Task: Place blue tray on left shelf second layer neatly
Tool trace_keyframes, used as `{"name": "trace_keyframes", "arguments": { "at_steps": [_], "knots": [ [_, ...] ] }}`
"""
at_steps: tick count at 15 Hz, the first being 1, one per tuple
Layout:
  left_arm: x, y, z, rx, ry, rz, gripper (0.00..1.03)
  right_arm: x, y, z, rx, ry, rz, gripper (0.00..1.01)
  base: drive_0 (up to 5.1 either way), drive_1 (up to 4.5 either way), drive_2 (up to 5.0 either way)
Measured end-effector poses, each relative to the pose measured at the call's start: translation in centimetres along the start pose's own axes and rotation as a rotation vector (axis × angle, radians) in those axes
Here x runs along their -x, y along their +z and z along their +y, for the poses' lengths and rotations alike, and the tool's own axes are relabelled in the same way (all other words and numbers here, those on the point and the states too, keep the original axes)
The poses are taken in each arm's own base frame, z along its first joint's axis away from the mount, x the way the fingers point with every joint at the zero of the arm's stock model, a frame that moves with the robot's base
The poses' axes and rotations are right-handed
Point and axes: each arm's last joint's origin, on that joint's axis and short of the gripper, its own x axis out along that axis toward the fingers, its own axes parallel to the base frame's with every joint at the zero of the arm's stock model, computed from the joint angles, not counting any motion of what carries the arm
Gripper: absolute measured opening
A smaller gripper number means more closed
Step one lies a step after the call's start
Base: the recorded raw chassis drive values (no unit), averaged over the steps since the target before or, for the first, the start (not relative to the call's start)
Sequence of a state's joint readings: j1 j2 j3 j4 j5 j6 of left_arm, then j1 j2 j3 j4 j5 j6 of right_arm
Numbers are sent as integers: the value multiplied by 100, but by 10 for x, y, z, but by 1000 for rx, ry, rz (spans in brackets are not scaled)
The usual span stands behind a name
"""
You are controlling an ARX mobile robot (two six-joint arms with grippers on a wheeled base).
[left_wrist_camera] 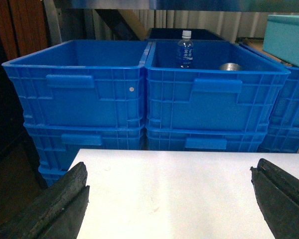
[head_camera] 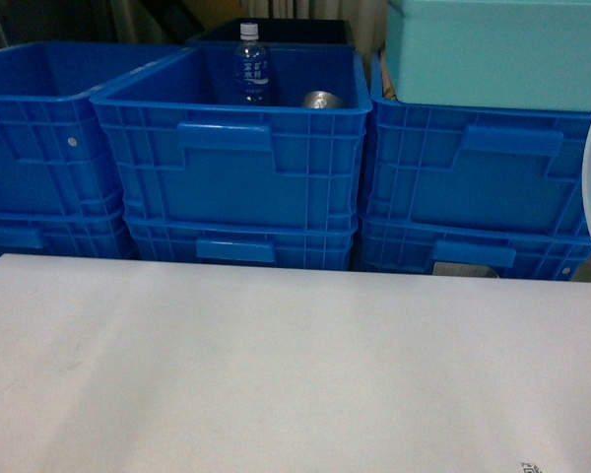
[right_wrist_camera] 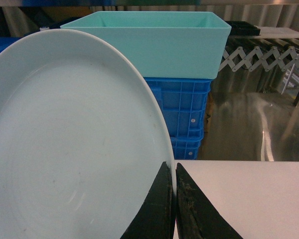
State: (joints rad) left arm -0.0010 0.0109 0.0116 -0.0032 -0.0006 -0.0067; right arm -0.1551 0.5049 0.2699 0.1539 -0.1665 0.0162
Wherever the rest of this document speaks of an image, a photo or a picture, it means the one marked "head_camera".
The blue crate bottom middle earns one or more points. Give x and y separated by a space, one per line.
177 241

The blue crate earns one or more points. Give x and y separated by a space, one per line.
408 248
177 241
54 156
75 236
489 169
188 150

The blue crate top middle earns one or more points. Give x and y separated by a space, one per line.
188 150

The silver metal can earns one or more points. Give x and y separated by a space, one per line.
322 100

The blue crate top right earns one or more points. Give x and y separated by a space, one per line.
489 169

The clear water bottle blue label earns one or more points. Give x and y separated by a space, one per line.
251 67

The blue crate bottom left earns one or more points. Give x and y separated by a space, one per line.
75 236

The blue crate bottom right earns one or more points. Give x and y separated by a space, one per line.
408 248

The blue crate top left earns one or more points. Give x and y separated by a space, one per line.
54 156

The teal plastic box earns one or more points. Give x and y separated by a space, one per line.
499 54

